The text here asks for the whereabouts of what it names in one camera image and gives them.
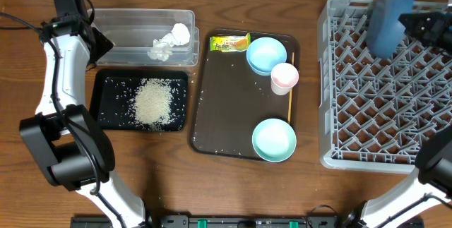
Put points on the pink cup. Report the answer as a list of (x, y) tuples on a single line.
[(284, 77)]

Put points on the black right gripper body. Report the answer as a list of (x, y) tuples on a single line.
[(441, 35)]

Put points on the dark blue plate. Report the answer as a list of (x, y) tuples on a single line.
[(385, 31)]

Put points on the light blue bowl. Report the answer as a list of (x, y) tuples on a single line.
[(264, 53)]

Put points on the pile of white rice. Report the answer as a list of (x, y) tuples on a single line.
[(151, 104)]

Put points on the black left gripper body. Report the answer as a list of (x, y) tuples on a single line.
[(102, 45)]

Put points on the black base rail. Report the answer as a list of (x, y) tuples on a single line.
[(180, 221)]

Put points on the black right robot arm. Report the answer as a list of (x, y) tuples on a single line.
[(429, 183)]

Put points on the black plastic tray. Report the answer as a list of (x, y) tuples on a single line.
[(114, 89)]

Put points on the white tissue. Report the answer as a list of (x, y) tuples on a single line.
[(162, 48)]

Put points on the wooden chopstick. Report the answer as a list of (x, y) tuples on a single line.
[(289, 116)]

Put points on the dark brown serving tray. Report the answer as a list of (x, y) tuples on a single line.
[(231, 100)]

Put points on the grey dishwasher rack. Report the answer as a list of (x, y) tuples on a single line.
[(375, 114)]

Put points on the mint green bowl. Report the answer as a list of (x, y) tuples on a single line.
[(274, 140)]

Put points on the green yellow snack wrapper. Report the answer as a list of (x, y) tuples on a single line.
[(230, 43)]

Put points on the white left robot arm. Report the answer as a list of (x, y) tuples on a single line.
[(65, 141)]

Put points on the clear plastic bin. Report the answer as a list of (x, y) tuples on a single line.
[(132, 31)]

